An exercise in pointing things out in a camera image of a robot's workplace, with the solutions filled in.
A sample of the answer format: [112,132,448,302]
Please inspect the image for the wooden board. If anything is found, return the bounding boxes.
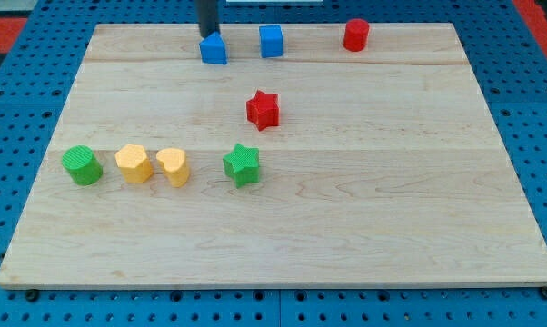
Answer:
[0,23,547,290]

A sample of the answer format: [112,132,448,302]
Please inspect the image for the blue triangle block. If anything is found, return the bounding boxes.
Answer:
[199,32,227,65]

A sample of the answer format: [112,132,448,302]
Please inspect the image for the yellow hexagon block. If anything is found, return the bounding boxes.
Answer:
[114,144,154,183]

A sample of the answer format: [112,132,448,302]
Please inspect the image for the blue cube block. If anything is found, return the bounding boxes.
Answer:
[259,25,283,58]

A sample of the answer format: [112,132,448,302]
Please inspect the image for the green cylinder block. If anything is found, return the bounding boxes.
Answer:
[61,145,103,186]

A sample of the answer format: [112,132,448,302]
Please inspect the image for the yellow heart block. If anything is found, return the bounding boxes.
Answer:
[156,148,190,188]

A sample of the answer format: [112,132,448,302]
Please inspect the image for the red star block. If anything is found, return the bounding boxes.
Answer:
[245,90,280,131]

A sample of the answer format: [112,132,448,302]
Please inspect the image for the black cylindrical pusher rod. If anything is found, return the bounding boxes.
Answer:
[194,0,220,38]

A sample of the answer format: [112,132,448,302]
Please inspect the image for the red cylinder block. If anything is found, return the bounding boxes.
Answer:
[343,18,370,52]

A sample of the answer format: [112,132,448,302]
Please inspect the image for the green star block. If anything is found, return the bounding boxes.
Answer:
[223,144,260,188]

